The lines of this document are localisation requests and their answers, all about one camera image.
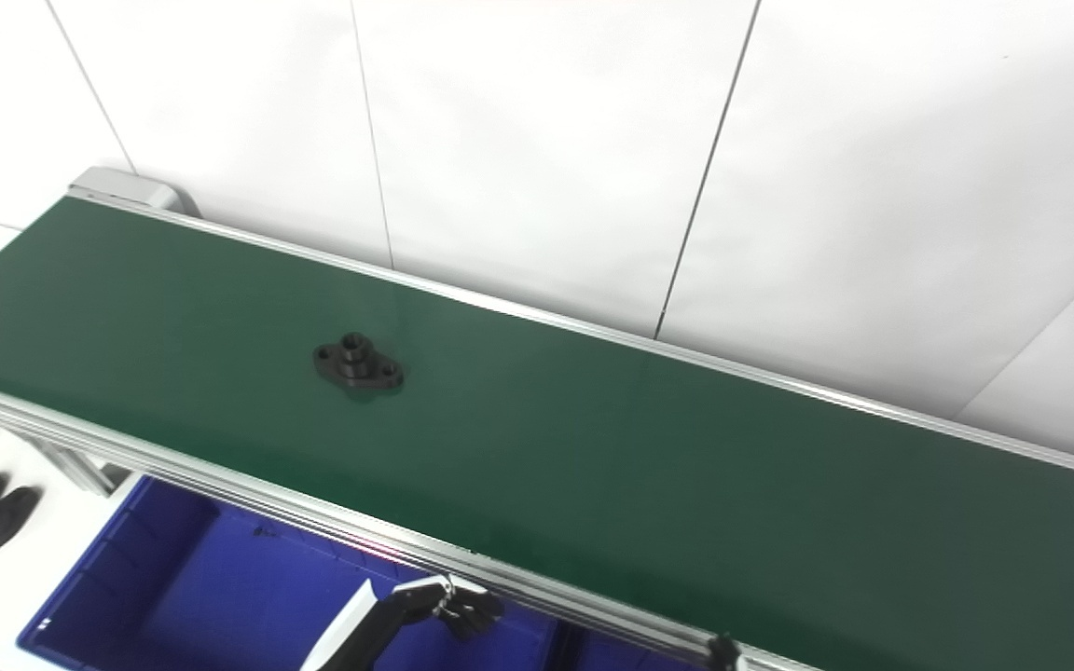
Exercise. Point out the blue plastic bin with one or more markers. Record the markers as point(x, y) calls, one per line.
point(630, 657)
point(220, 596)

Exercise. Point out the grey conveyor end cap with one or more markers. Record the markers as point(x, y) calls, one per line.
point(127, 191)

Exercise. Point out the green conveyor belt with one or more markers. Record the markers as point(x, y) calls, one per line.
point(593, 466)
point(220, 486)

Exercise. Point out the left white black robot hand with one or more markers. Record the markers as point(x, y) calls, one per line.
point(406, 604)

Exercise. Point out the aluminium conveyor support leg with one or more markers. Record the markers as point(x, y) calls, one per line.
point(71, 466)

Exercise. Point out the black flanged bearing part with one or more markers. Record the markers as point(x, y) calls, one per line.
point(360, 365)

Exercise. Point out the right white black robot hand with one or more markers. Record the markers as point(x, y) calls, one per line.
point(725, 654)

